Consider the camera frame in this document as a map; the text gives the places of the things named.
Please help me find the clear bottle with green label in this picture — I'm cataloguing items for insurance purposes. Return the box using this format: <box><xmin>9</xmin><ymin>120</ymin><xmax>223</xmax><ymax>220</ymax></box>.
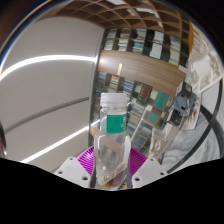
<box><xmin>93</xmin><ymin>92</ymin><xmax>132</xmax><ymax>189</ymax></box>

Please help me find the dark bookshelf wall with books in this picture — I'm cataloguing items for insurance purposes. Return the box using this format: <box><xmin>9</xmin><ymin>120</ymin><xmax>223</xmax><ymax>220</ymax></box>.
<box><xmin>89</xmin><ymin>28</ymin><xmax>191</xmax><ymax>158</ymax></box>

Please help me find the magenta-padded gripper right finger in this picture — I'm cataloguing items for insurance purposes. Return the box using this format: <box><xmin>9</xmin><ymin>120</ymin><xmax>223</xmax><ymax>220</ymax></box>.
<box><xmin>128</xmin><ymin>147</ymin><xmax>169</xmax><ymax>189</ymax></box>

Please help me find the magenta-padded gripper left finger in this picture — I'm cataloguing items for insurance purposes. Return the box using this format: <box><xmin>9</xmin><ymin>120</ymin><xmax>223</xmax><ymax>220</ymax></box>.
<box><xmin>53</xmin><ymin>146</ymin><xmax>98</xmax><ymax>188</ymax></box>

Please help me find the straight ceiling light strip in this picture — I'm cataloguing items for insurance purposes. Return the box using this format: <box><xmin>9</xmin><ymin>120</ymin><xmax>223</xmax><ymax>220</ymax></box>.
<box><xmin>0</xmin><ymin>54</ymin><xmax>98</xmax><ymax>81</ymax></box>

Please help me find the white ramp architectural model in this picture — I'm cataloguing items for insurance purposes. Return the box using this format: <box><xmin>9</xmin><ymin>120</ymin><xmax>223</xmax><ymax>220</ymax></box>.
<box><xmin>148</xmin><ymin>123</ymin><xmax>181</xmax><ymax>161</ymax></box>

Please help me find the wooden cubby shelf unit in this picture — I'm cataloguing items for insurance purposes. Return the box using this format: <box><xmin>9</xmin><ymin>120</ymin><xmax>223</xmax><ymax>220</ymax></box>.
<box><xmin>49</xmin><ymin>0</ymin><xmax>189</xmax><ymax>33</ymax></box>

